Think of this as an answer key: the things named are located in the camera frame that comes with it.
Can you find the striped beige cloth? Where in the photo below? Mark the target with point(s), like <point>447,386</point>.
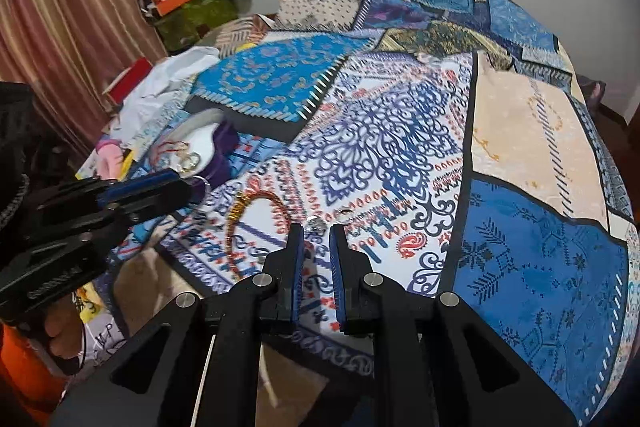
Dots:
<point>240,32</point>

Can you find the person's orange clothing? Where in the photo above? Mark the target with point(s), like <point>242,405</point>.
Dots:
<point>22,372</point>

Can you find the yellow cloth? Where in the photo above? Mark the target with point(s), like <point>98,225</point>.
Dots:
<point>246,48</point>

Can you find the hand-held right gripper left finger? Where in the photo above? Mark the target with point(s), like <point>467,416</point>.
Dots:
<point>297,267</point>

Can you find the thin silver bangle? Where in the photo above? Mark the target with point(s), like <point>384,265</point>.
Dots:
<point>206,187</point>

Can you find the heart-shaped purple jewelry box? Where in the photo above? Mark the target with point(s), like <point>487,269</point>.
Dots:
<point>225,152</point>

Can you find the patchwork blue blanket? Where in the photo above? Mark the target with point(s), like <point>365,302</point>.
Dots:
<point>450,157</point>

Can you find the person's left hand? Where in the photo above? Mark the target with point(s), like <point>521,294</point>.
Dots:
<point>62,337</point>

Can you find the dark bag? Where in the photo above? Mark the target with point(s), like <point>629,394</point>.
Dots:
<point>595,89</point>

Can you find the pink cloth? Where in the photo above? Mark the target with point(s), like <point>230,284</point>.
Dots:
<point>110,154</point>

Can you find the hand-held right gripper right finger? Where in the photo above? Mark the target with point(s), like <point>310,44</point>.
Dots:
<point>337,272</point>

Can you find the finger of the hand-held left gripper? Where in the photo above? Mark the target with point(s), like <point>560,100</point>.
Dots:
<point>160,202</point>
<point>135,186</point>

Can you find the red box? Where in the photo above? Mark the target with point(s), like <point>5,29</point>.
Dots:
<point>129,79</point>

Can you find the white crumpled cloth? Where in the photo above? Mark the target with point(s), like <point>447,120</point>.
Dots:
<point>160,82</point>

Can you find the green patterned cloth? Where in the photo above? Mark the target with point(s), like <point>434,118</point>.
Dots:
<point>195,19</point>

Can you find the striped red brown curtain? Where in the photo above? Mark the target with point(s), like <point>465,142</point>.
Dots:
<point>65,7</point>

